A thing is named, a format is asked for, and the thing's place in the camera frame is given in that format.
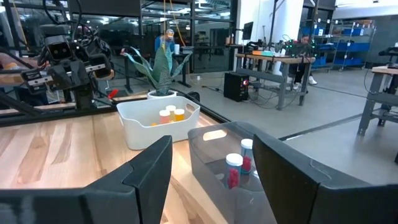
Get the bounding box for dark translucent plastic bin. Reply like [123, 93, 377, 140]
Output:
[187, 120, 277, 224]

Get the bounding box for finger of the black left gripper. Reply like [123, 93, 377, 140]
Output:
[68, 61, 91, 90]
[49, 63, 71, 91]

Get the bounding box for black wall monitor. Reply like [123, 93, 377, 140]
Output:
[242, 21, 254, 40]

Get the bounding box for robot with green lights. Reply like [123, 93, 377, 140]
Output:
[273, 39, 317, 58]

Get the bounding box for white plastic bin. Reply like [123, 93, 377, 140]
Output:
[116, 95, 201, 151]

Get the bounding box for green plant in white pot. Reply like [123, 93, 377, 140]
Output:
[123, 43, 192, 100]

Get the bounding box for clear pill bottle red pills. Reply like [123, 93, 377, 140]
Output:
[240, 138, 254, 175]
[224, 152, 244, 190]

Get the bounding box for grey leg workbench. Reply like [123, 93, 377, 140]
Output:
[357, 65, 398, 138]

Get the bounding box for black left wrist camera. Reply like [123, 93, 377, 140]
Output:
[39, 24, 75, 62]

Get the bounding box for person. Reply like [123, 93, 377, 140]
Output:
[154, 28, 175, 54]
[289, 35, 318, 91]

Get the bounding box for shelf with blue bins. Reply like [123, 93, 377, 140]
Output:
[303, 18, 377, 71]

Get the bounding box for wooden top workbench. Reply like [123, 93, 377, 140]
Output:
[235, 52, 317, 111]

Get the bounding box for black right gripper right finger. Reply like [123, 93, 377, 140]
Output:
[252, 133, 398, 224]

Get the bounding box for black computer tower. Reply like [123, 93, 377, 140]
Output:
[223, 72, 250, 103]

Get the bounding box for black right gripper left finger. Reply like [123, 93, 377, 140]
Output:
[0, 135, 174, 224]

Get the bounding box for pink pill bottle white cap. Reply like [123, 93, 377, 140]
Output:
[159, 109, 171, 125]

